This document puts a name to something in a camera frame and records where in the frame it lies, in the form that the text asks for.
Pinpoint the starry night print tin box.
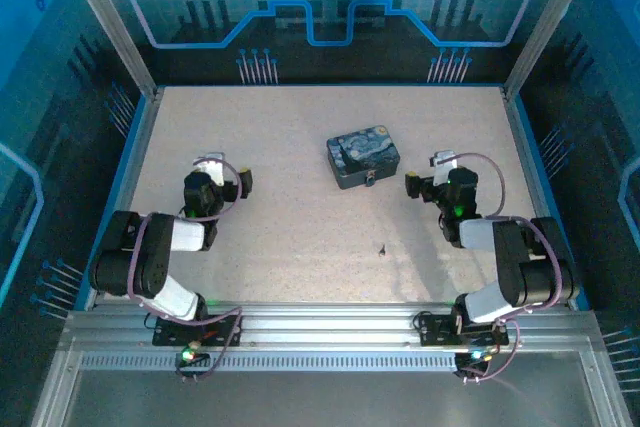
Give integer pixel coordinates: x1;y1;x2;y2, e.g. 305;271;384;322
325;122;401;191

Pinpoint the small LED circuit board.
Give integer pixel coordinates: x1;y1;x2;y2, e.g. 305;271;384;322
177;341;211;366
454;346;494;368

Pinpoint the grey metal panel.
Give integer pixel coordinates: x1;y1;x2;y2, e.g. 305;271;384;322
62;369;596;427

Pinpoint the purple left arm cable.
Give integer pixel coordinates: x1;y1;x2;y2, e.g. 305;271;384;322
125;157;245;308

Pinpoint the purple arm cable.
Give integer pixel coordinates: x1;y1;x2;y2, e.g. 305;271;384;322
125;157;245;308
449;151;562;323

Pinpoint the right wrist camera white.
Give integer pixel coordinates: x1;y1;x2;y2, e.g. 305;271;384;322
428;150;459;187

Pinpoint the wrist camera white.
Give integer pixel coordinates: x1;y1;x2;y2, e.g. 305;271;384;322
428;150;459;187
193;150;227;187

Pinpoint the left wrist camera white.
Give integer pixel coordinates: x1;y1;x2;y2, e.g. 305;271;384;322
193;150;227;187

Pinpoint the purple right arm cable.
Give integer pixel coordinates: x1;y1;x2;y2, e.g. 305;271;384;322
449;151;562;323

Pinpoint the aluminium table side rail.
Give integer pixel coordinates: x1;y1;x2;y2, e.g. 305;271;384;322
501;86;591;311
79;89;164;311

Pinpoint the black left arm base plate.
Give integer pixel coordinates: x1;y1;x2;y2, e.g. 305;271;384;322
152;309;244;348

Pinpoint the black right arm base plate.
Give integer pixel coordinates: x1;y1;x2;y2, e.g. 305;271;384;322
413;310;509;348

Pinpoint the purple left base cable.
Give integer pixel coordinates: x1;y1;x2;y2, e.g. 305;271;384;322
174;309;245;383

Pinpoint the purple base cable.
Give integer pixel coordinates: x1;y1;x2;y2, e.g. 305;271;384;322
452;319;522;383
174;309;245;383

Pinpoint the aluminium mounting rail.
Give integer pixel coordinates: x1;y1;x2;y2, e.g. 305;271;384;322
64;301;601;354

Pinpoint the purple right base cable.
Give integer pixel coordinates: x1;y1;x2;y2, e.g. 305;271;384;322
452;319;522;383

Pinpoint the slotted grey cable duct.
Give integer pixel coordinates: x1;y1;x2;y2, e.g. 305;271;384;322
79;350;501;374

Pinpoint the aluminium frame post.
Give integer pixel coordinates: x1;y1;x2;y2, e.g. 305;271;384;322
502;0;604;98
56;0;164;98

